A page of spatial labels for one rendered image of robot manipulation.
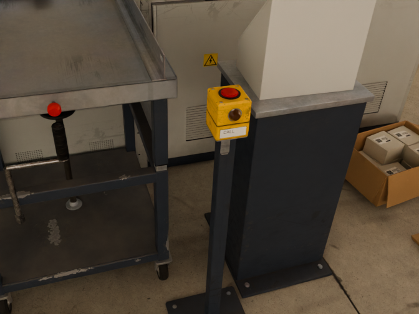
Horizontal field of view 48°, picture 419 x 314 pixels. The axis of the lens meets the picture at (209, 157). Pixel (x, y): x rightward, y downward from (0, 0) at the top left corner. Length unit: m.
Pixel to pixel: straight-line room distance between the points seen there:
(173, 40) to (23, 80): 0.81
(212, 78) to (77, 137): 0.63
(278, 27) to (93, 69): 0.49
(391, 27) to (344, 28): 1.04
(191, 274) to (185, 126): 0.68
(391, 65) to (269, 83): 1.25
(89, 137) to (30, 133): 0.24
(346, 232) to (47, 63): 1.36
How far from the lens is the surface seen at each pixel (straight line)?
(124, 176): 1.41
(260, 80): 1.33
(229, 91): 1.07
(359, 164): 2.23
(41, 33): 1.52
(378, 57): 2.44
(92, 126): 2.07
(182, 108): 2.09
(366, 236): 2.10
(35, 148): 2.12
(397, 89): 2.62
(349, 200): 2.24
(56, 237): 1.77
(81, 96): 1.21
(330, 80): 1.43
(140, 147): 2.18
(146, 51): 1.37
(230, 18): 1.97
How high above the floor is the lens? 1.43
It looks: 37 degrees down
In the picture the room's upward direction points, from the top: 3 degrees clockwise
